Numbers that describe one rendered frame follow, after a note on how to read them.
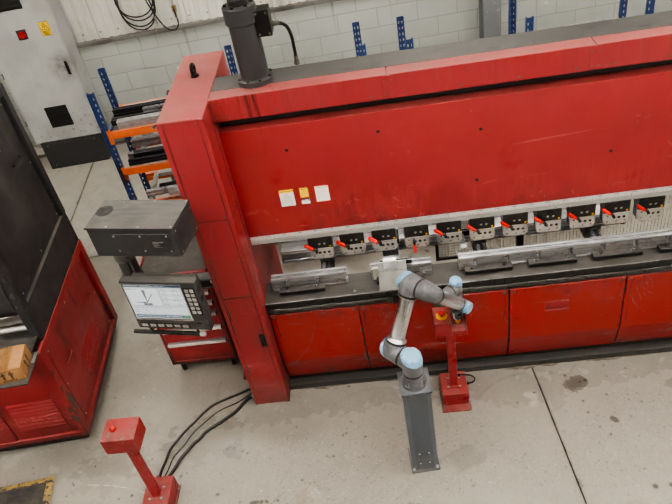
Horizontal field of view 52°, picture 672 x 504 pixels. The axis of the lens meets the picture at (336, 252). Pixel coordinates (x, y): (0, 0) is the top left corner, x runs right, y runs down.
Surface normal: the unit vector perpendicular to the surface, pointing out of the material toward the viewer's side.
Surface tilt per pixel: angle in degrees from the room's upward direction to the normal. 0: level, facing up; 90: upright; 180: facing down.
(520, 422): 0
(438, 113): 90
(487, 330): 90
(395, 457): 0
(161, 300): 90
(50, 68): 90
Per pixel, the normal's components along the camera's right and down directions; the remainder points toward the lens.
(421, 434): 0.08, 0.62
